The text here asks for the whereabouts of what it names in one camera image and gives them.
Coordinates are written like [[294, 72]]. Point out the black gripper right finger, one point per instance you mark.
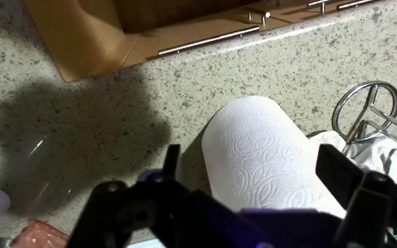
[[378, 211]]

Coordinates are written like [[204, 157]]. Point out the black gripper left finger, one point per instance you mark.
[[110, 215]]

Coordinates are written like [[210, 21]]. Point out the white paper towel roll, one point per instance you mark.
[[262, 156]]

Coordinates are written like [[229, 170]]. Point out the red textured pad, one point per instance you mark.
[[40, 236]]

